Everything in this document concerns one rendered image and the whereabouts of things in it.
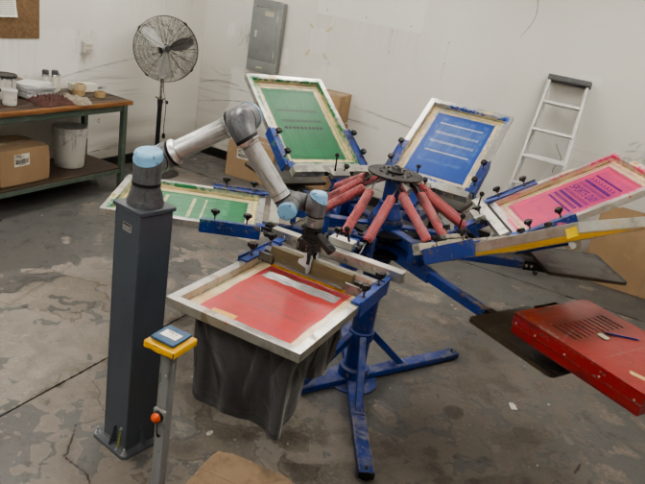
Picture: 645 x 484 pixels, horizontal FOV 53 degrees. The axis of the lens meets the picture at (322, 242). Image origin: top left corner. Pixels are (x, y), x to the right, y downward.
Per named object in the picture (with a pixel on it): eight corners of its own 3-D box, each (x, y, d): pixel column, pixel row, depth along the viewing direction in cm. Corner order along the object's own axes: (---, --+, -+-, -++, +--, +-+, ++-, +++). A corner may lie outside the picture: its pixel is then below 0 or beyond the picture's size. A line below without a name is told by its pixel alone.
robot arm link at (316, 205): (310, 187, 273) (330, 191, 272) (306, 211, 277) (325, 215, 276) (307, 192, 266) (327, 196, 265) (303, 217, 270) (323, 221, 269)
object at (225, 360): (277, 444, 246) (294, 347, 231) (183, 397, 263) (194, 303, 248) (281, 440, 249) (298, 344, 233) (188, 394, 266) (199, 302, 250)
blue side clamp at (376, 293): (359, 318, 262) (362, 302, 259) (347, 313, 264) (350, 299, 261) (386, 294, 287) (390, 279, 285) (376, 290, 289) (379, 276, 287)
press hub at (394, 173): (367, 408, 365) (418, 181, 317) (307, 381, 380) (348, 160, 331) (393, 378, 399) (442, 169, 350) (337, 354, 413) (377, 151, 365)
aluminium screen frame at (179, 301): (298, 364, 221) (299, 354, 219) (165, 304, 243) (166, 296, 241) (385, 290, 288) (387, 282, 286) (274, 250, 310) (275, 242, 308)
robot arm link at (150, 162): (126, 181, 260) (128, 149, 255) (140, 173, 272) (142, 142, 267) (155, 187, 259) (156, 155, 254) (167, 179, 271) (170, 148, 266)
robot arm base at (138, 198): (118, 200, 267) (119, 177, 263) (148, 195, 278) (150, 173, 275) (141, 212, 259) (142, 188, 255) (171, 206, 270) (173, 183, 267)
